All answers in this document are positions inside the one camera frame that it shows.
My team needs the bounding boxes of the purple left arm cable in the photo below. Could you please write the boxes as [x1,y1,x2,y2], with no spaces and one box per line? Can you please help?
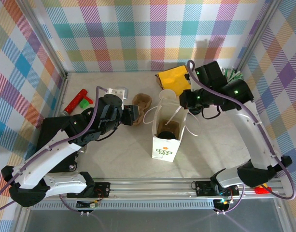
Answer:
[0,86,107,215]

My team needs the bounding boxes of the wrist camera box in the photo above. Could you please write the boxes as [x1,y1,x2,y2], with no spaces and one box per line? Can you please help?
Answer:
[185,72,198,92]
[106,87,128,101]

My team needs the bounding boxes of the brown pulp cup carrier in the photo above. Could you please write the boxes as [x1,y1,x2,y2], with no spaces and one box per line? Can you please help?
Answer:
[157,118,181,141]
[133,93,153,126]

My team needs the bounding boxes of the black plastic cup lid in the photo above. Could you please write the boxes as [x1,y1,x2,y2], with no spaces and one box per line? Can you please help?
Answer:
[157,130,177,141]

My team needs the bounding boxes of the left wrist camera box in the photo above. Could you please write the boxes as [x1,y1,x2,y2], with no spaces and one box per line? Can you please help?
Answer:
[106,87,128,101]

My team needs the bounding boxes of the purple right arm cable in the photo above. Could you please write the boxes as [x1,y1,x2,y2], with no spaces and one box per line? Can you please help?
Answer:
[187,59,296,215]

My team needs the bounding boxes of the white paper takeout bag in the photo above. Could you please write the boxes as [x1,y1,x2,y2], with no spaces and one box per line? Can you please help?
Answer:
[143,98,201,163]

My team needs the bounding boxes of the aluminium frame post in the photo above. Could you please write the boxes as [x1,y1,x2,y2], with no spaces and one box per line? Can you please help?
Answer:
[16,0,69,79]
[236,0,285,72]

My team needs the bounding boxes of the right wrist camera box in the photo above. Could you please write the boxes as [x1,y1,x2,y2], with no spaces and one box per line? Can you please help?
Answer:
[185,72,198,92]

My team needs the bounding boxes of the green white wrapped straws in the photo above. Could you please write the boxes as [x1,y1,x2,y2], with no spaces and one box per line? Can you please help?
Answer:
[222,68,243,82]

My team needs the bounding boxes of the nested white green paper cups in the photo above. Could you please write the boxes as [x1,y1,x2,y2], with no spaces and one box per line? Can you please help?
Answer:
[159,88,177,100]

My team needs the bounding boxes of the red dotted cylinder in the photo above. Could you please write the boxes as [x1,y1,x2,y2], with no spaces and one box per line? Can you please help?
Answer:
[63,88,88,116]

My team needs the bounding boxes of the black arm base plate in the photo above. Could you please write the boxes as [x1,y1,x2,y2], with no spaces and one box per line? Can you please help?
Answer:
[195,180,240,197]
[66,181,112,199]

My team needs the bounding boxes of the yellow napkins in tray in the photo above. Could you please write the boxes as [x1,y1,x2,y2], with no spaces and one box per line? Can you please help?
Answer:
[155,65,194,97]

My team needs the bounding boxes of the yellow paper napkins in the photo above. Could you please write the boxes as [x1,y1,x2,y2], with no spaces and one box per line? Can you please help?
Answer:
[158,65,193,96]

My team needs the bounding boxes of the small black connector board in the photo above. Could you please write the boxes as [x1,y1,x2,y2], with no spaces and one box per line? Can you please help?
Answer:
[214,198,232,211]
[76,200,100,209]

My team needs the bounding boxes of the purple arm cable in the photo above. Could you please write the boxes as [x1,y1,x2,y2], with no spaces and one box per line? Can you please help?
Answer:
[0,86,107,215]
[187,59,296,215]

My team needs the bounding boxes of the aluminium mounting rail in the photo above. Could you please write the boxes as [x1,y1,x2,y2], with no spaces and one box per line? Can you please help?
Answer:
[19,177,285,201]

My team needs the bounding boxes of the red and yellow block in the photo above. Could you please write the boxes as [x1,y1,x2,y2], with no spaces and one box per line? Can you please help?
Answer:
[255,183,271,195]

